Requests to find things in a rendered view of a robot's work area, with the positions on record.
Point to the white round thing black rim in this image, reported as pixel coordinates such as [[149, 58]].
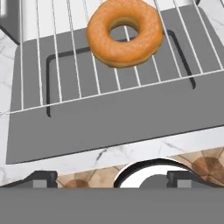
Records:
[[131, 178]]

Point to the silver toaster oven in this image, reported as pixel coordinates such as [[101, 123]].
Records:
[[10, 16]]

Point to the golden brown bagel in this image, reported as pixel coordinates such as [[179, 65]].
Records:
[[99, 38]]

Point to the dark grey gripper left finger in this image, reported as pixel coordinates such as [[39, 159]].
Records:
[[43, 178]]

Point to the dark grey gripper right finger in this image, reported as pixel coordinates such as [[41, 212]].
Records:
[[179, 178]]

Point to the grey toaster oven door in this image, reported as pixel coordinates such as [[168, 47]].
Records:
[[116, 122]]

